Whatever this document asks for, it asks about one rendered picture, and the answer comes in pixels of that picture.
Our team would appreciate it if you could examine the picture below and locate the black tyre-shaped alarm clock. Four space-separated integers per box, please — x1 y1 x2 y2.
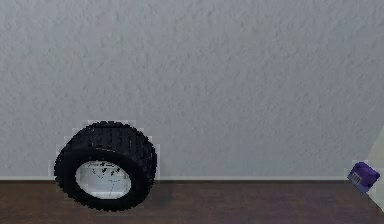
53 120 158 212

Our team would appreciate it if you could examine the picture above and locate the small purple box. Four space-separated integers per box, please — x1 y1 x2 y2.
346 161 381 194

